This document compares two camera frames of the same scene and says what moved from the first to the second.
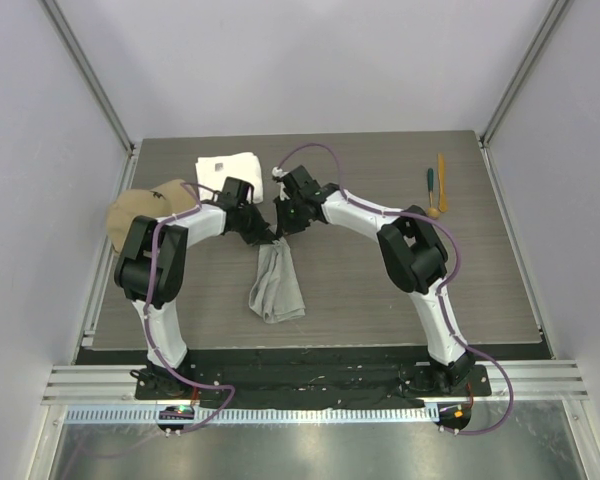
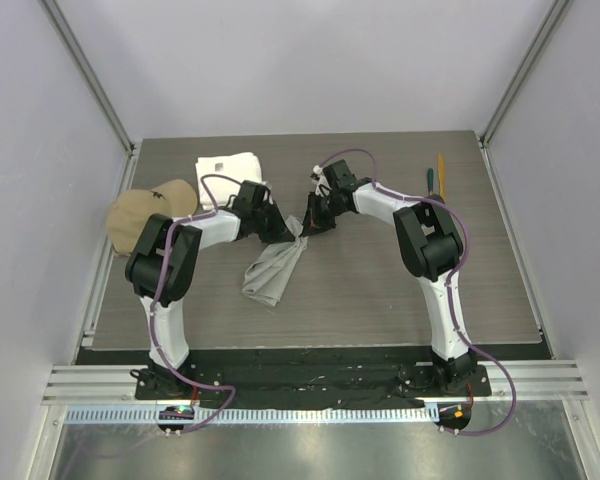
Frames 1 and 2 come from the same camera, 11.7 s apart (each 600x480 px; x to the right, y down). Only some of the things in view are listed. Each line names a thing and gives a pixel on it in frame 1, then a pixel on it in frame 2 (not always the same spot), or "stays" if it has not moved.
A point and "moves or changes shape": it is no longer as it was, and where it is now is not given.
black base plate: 315,375 stays
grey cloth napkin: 277,293 moves or changes shape
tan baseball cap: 153,202 stays
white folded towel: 211,172 stays
